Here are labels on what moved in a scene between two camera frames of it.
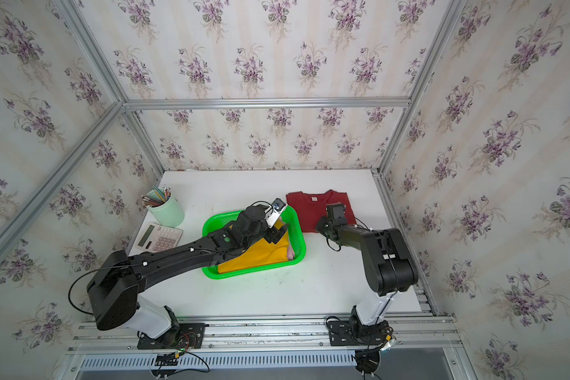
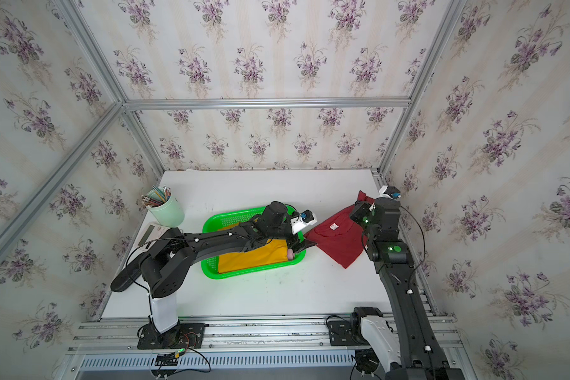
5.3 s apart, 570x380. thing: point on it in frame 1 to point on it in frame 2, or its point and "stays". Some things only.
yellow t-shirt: (259, 253) stays
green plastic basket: (221, 221) stays
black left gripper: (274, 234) to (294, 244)
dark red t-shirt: (311, 208) to (339, 235)
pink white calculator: (157, 237) stays
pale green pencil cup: (169, 214) stays
